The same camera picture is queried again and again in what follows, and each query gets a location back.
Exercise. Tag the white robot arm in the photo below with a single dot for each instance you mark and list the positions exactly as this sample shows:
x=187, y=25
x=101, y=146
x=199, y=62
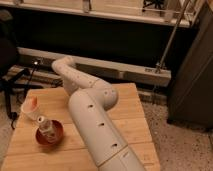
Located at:
x=90, y=98

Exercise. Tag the red bowl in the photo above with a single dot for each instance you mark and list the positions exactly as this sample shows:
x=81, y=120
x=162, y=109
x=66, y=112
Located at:
x=59, y=133

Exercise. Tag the clear plastic bottle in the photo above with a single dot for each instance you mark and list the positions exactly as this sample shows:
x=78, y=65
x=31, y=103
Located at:
x=46, y=127

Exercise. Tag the dark cabinet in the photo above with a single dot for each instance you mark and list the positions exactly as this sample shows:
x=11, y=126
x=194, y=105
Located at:
x=191, y=95

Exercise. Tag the metal pole stand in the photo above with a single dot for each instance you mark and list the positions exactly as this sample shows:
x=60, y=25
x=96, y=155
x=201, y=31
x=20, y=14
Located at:
x=159, y=65

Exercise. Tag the black office chair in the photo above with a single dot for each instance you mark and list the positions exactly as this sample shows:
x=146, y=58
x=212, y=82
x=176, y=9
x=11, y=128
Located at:
x=9, y=56

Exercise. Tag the grey floor rail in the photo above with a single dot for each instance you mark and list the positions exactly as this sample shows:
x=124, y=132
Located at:
x=116, y=70

